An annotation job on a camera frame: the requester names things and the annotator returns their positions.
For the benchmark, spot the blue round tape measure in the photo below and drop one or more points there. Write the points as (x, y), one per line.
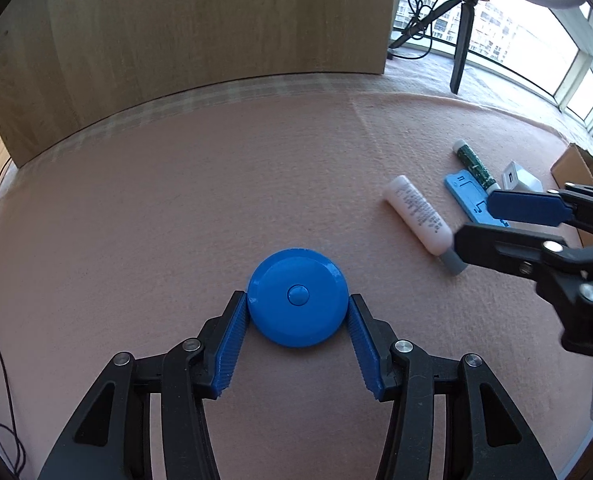
(276, 310)

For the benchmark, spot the cardboard box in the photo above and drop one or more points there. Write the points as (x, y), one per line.
(573, 162)

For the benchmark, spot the green and white lip balm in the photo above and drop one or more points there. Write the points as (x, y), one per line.
(474, 162)

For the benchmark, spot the white window frame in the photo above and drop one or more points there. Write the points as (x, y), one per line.
(578, 67)

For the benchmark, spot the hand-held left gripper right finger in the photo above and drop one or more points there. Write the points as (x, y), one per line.
(364, 345)

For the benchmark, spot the white tube with grey cap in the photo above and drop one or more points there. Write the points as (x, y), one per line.
(416, 210)

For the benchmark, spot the blue plastic plate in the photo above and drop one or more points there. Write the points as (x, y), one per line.
(469, 192)

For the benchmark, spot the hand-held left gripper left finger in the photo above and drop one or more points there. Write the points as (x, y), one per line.
(231, 345)

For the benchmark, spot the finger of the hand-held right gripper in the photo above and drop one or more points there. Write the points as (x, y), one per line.
(526, 207)
(496, 245)

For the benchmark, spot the white charger plug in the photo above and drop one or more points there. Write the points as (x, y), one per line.
(523, 177)

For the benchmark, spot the pink blanket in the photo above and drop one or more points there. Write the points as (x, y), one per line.
(176, 210)

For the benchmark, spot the black tripod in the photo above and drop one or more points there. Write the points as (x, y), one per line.
(460, 50)

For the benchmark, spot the wooden cabinet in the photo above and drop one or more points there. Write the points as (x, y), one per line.
(176, 20)

